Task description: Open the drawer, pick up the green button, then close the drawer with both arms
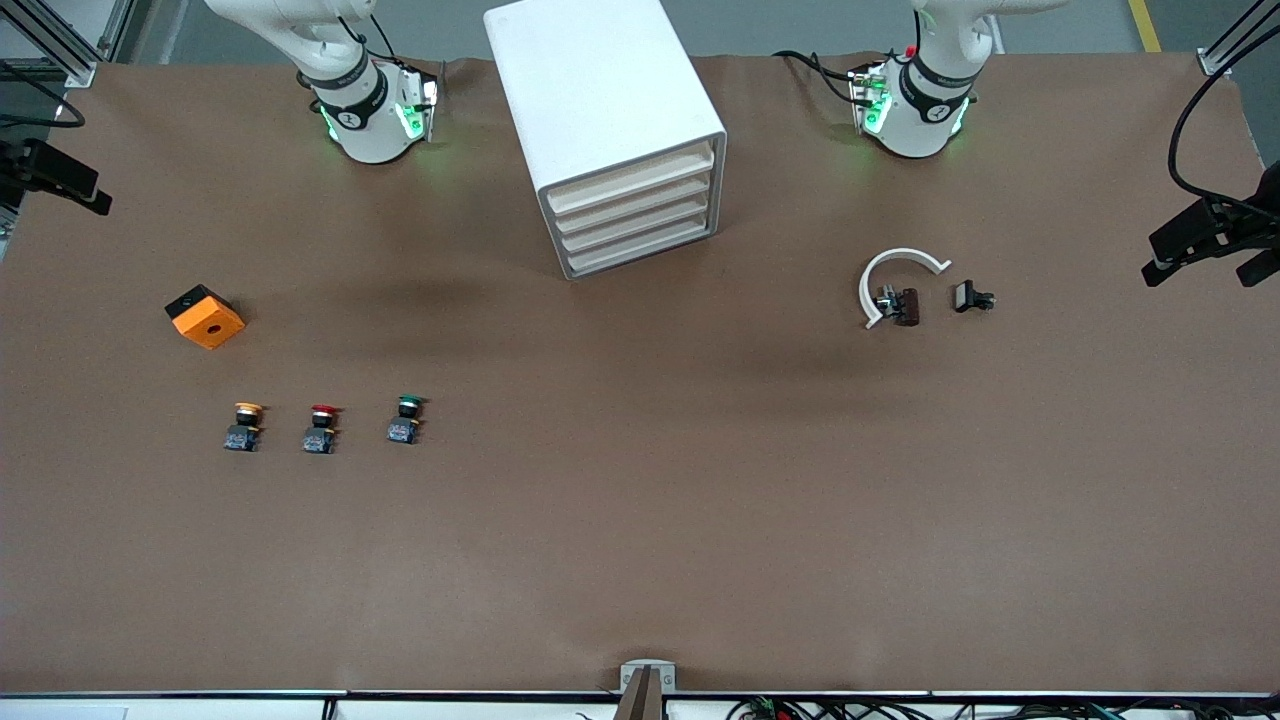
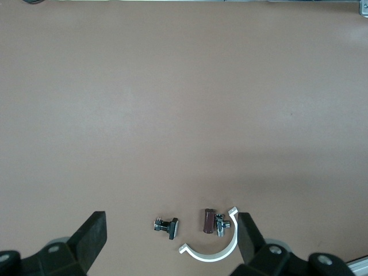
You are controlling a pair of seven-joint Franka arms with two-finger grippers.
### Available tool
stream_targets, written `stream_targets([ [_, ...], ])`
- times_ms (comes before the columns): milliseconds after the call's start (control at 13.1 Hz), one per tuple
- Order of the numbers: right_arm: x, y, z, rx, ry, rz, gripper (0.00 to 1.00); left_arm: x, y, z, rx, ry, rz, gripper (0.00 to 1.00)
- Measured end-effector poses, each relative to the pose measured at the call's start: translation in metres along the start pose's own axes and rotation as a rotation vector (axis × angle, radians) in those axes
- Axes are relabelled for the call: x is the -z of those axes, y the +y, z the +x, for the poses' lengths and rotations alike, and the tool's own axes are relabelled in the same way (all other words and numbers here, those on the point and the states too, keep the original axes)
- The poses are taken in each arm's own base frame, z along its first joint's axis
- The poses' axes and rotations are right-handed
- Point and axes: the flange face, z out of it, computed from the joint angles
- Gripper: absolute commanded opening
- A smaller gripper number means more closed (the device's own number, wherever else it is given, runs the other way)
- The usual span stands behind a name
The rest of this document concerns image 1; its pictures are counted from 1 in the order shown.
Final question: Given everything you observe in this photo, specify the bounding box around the white semicircular pipe clamp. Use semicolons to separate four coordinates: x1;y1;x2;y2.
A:
858;247;953;331

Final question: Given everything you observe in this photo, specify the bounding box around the yellow push button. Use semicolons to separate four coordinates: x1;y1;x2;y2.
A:
223;402;266;453

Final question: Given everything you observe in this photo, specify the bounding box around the green push button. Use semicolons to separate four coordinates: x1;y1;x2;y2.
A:
387;396;426;446

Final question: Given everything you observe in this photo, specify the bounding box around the black base power cable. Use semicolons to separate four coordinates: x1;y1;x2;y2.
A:
775;50;863;106
365;15;446;76

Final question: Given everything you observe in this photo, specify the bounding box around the white table front rail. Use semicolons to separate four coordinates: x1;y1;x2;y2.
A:
0;690;1280;720

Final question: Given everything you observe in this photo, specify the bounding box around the red push button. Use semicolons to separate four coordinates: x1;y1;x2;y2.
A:
303;404;343;455

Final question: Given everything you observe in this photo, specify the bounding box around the orange box with hole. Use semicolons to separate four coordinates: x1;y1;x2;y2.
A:
165;284;246;351

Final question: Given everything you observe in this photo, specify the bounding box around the tangled cable bundle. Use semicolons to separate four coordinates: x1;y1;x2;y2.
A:
725;697;1280;720

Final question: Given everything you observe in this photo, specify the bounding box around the aluminium frame profile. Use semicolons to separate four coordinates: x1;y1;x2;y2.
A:
1198;0;1280;78
0;0;136;89

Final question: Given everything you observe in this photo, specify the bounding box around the metal bracket with post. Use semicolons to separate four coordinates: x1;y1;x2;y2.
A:
612;660;678;720

